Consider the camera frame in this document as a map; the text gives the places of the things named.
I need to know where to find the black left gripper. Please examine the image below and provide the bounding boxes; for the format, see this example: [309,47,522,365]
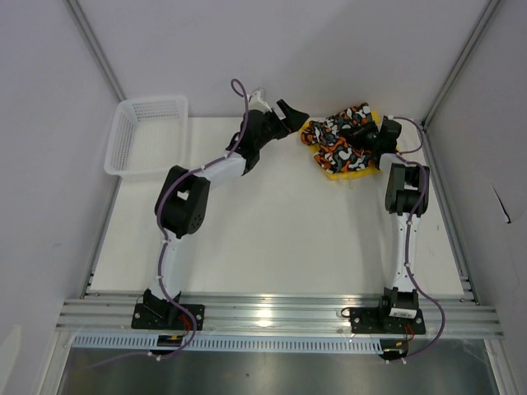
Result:
[255,100,308,151]

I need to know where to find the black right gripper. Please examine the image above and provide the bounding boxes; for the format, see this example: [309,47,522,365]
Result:
[338,122,381,151]

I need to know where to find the yellow shorts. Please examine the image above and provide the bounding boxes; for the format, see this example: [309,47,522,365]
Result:
[300,102,402,180]

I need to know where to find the camouflage patterned shorts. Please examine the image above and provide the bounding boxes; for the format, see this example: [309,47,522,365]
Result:
[300,102,378,179]

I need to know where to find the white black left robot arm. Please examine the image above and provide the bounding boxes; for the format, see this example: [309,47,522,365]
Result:
[132,95,310,330]

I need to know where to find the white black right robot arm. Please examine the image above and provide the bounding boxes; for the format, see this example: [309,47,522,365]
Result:
[354,116,430,332]

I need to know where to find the white plastic basket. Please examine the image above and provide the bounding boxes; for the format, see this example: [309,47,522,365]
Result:
[104,95,191,179]

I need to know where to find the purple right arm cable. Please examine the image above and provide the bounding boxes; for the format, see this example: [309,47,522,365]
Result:
[385,116,449,365]

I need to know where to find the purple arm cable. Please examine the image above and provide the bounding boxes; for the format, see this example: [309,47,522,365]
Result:
[88,78,250,367]
[385,116,449,365]

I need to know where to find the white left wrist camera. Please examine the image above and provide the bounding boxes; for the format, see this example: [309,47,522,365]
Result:
[249,88,272,113]

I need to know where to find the aluminium corner post right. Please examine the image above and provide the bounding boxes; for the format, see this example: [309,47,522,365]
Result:
[421,0,505,129]

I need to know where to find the aluminium corner post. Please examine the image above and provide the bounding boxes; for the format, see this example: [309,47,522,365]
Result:
[421,0,505,129]
[63,0,126,102]

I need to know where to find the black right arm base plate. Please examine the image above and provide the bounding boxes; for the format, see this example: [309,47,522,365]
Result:
[340,307,427,335]

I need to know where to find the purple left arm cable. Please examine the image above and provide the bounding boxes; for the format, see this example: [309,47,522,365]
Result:
[88,78,250,367]

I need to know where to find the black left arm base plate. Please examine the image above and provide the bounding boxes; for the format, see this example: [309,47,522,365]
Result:
[131,304,194,331]

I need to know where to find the aluminium corner post left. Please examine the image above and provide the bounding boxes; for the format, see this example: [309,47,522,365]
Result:
[63,0,126,102]

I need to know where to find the white slotted cable duct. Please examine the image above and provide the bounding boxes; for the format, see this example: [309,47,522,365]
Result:
[72,332,383,355]

